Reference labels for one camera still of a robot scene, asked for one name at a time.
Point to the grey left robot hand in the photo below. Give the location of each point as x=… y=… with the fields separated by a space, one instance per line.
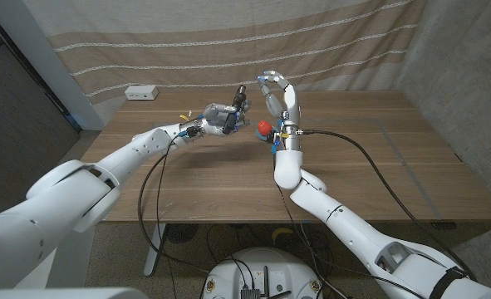
x=214 y=120

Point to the red apple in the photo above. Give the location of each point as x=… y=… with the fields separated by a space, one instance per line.
x=264 y=127

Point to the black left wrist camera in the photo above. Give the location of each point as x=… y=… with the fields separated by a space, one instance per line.
x=192 y=132

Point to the black hand grip exerciser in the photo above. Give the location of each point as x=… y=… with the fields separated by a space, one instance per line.
x=231 y=120

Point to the round black floor fan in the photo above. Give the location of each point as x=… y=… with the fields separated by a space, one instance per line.
x=183 y=231

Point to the white robot chest edge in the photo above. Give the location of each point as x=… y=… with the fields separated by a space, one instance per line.
x=62 y=293

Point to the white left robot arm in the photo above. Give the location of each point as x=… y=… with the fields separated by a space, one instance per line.
x=70 y=195

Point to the white table leg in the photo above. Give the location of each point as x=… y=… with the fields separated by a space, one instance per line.
x=155 y=245

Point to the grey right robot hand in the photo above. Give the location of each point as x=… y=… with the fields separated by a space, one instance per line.
x=291 y=108

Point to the dark grey door panel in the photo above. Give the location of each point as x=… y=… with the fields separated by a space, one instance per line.
x=16 y=137

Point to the yellow banana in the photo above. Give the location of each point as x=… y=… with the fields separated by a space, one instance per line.
x=281 y=231

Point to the blue round coaster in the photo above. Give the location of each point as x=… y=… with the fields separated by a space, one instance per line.
x=263 y=138

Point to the white robot torso base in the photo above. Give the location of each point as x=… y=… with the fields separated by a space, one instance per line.
x=261 y=266

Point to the white power strip box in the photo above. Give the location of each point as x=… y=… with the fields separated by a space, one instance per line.
x=141 y=92

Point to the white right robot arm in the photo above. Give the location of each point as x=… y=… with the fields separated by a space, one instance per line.
x=353 y=232

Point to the beige striped backdrop cloth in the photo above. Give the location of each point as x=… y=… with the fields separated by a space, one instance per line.
x=228 y=41

